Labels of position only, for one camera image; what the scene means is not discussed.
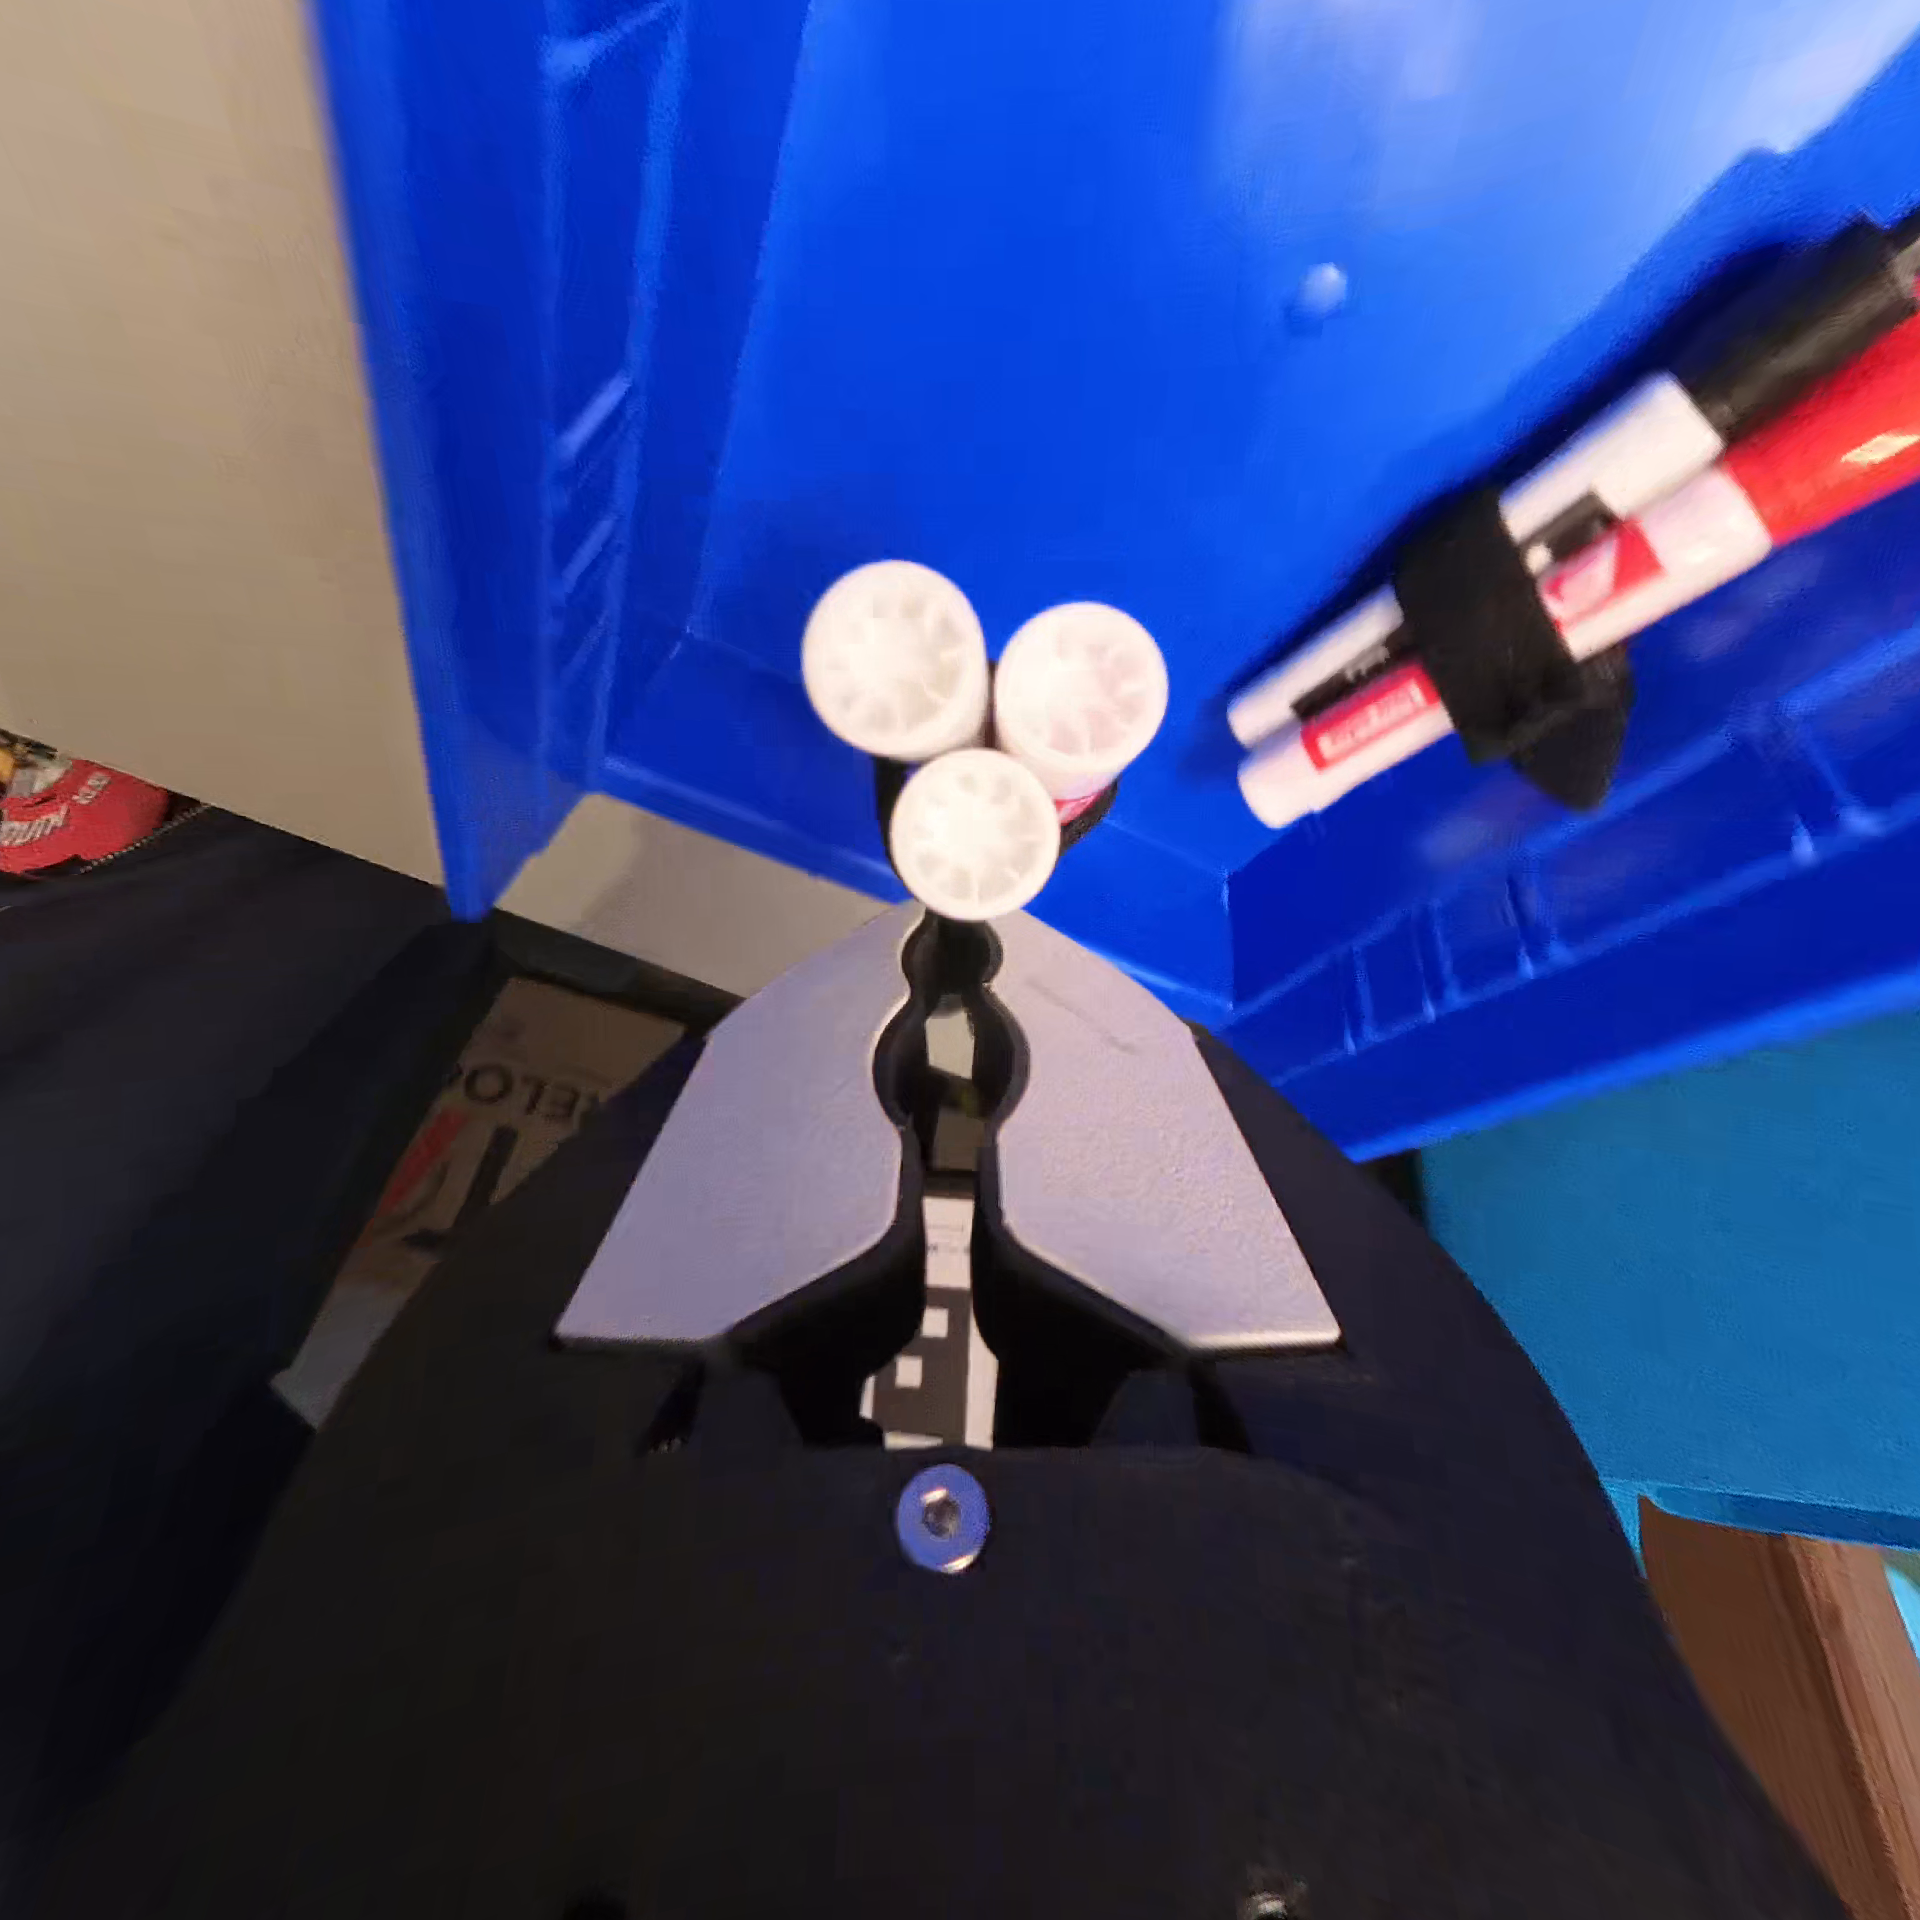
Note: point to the black dry erase marker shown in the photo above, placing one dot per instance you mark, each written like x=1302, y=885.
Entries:
x=1621, y=452

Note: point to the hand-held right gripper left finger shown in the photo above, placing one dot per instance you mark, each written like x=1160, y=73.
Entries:
x=737, y=1200

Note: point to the printed cardboard sheet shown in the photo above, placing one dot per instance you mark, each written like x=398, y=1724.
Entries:
x=452, y=1154

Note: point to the blue plastic bin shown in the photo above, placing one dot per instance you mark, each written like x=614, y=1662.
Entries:
x=1052, y=300

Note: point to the dark zip jacket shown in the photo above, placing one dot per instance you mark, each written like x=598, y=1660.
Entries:
x=181, y=1200

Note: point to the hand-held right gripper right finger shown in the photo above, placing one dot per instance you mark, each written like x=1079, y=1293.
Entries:
x=1172, y=1200

